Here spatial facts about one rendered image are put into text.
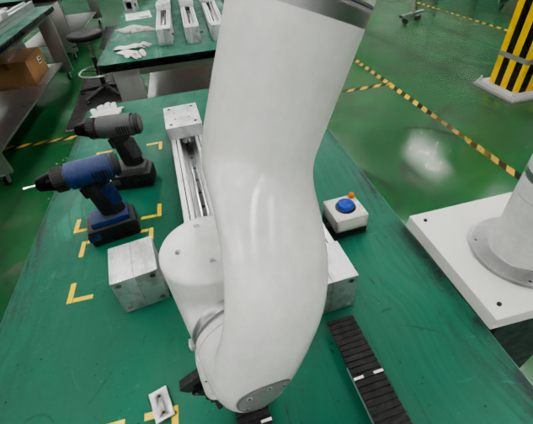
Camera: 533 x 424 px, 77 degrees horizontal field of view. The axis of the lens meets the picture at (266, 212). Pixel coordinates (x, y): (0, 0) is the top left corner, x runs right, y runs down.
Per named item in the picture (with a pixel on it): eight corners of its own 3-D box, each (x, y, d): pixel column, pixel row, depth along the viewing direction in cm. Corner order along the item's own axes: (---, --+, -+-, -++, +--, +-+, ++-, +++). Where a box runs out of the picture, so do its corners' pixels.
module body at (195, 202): (249, 294, 70) (245, 268, 64) (202, 308, 68) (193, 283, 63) (198, 126, 128) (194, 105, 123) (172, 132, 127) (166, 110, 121)
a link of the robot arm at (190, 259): (279, 342, 36) (246, 280, 42) (272, 262, 27) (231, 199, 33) (205, 379, 33) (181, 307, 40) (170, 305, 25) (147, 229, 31)
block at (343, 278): (365, 301, 67) (370, 271, 60) (306, 319, 65) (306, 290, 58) (344, 267, 73) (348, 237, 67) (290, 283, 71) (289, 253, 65)
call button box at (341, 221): (365, 232, 81) (369, 212, 77) (328, 242, 79) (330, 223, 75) (350, 211, 87) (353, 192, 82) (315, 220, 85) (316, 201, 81)
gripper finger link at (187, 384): (170, 383, 42) (186, 397, 46) (228, 360, 43) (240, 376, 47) (170, 373, 43) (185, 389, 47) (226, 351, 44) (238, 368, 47)
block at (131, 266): (181, 293, 71) (169, 264, 65) (126, 313, 69) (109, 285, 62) (173, 260, 78) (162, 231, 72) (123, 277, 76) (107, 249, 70)
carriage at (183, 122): (205, 141, 108) (201, 122, 103) (171, 148, 106) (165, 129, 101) (199, 120, 119) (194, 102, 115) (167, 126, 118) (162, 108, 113)
